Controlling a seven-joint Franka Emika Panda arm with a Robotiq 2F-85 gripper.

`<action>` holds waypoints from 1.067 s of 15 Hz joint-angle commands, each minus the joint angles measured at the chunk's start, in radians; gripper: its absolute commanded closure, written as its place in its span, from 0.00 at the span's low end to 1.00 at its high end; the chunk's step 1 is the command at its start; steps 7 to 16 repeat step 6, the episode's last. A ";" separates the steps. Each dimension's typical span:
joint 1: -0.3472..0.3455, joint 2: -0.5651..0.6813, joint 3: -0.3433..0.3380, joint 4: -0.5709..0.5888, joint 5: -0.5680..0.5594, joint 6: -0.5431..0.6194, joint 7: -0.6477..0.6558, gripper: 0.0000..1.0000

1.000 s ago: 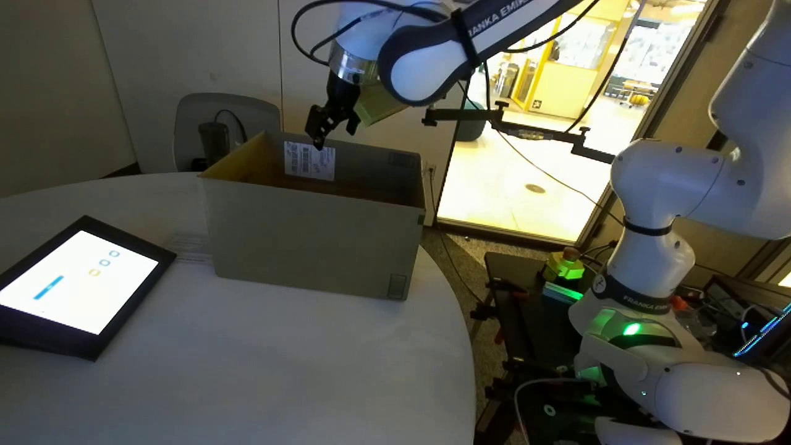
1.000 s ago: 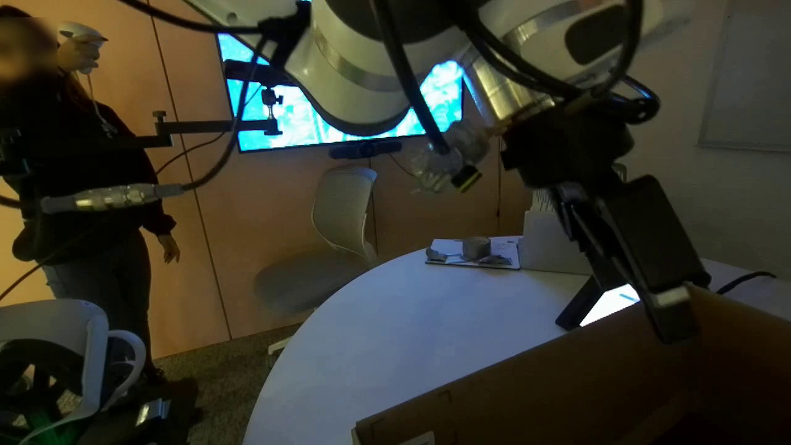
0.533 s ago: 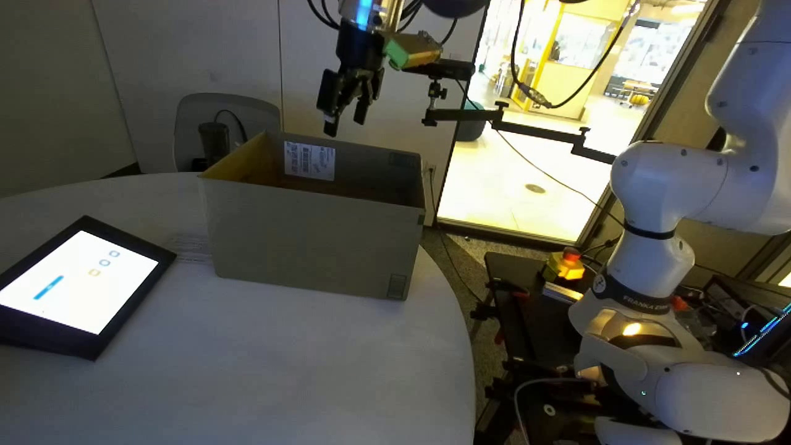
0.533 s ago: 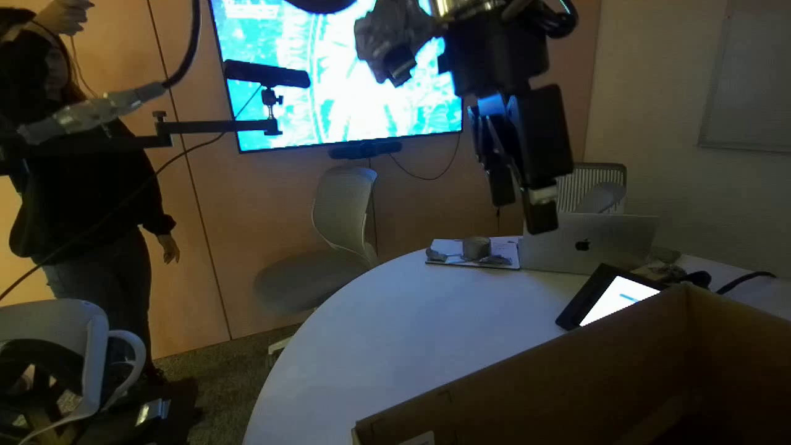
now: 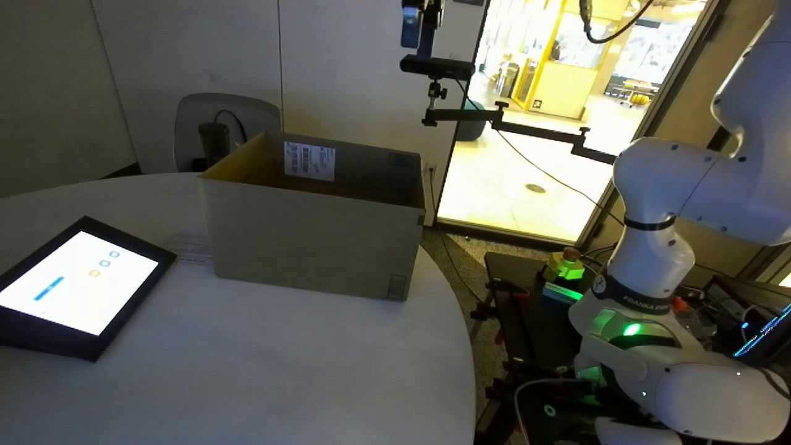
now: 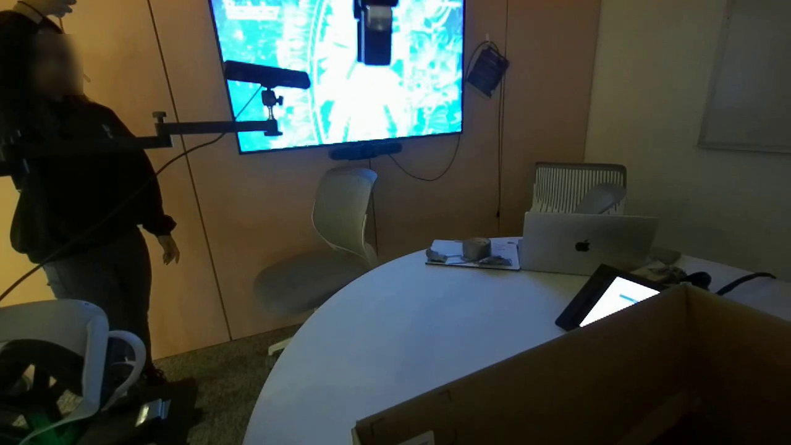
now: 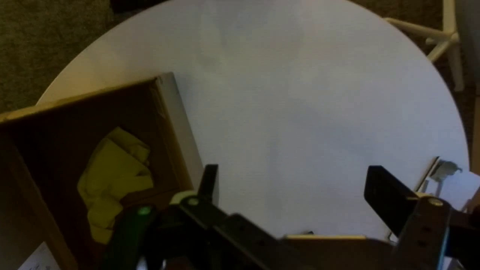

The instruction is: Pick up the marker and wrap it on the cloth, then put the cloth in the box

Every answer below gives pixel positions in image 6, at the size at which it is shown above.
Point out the grey wall whiteboard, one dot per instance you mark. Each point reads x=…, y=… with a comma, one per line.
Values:
x=751, y=76

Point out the wall-mounted TV screen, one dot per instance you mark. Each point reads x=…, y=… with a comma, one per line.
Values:
x=313, y=114

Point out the white curved frame chair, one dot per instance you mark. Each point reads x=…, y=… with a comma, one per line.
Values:
x=82, y=331

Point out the person in dark clothes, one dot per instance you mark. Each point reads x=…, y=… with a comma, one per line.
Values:
x=75, y=190

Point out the black bar under TV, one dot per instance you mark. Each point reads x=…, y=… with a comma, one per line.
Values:
x=366, y=150

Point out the brown cardboard box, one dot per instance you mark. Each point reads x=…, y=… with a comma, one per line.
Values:
x=619, y=379

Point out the paper sheets with grey object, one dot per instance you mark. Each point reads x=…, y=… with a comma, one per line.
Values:
x=473, y=251

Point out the black tablet with lit screen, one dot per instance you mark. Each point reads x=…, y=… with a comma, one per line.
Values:
x=614, y=297

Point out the black stereo bar camera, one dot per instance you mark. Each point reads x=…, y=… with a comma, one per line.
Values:
x=268, y=76

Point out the black wall-mounted device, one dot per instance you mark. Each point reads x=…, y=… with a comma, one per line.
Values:
x=488, y=67

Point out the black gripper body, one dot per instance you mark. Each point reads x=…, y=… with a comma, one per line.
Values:
x=376, y=38

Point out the dark clutter beside tablet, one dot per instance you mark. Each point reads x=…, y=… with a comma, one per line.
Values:
x=668, y=274

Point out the black equipment pile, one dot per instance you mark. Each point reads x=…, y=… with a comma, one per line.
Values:
x=165, y=412

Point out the grey mesh chair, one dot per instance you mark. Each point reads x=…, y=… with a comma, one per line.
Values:
x=577, y=190

